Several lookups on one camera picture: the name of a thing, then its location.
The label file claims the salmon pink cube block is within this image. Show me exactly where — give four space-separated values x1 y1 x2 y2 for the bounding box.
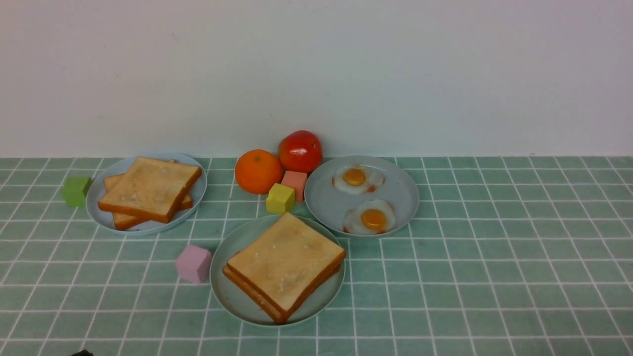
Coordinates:
281 171 308 202

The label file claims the rear fried egg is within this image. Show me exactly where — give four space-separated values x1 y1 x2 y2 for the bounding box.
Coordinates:
331 165 386 195

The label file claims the grey egg plate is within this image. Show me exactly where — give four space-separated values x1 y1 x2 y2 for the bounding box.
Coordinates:
304 155 420 239

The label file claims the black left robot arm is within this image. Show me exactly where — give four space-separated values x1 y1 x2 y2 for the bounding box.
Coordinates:
71 349 93 356

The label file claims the toast slice on stack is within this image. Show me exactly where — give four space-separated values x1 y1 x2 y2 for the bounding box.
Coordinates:
97 156 203 224

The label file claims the orange fruit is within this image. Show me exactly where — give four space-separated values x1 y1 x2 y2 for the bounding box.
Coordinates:
234 149 283 194

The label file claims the green cube block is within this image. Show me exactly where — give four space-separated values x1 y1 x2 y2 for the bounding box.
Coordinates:
61 176 92 208

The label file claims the front fried egg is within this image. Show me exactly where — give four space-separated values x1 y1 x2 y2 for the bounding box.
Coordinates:
343 200 396 236

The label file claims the toast slice sandwich base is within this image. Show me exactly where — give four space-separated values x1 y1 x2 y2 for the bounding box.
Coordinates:
210 262 346 326

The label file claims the red tomato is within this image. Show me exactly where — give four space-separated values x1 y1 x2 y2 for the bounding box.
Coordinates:
278 130 323 174

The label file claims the toast slice sandwich top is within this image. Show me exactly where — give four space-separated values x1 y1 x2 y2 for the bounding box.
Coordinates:
225 213 346 315

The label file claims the fried egg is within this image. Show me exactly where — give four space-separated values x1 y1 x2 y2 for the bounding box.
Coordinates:
343 200 396 236
331 165 386 195

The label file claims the green centre plate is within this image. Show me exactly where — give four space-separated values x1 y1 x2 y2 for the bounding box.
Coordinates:
209 213 347 327

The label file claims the lower toast slice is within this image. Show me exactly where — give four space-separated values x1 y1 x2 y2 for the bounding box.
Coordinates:
103 159 193 231

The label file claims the green checkered tablecloth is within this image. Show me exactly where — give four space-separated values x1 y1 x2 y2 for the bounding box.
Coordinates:
0 156 633 356

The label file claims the yellow cube block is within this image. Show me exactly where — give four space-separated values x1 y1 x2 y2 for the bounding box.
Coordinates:
266 184 296 215

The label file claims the light blue bread plate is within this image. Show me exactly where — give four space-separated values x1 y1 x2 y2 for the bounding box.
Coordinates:
86 152 208 236

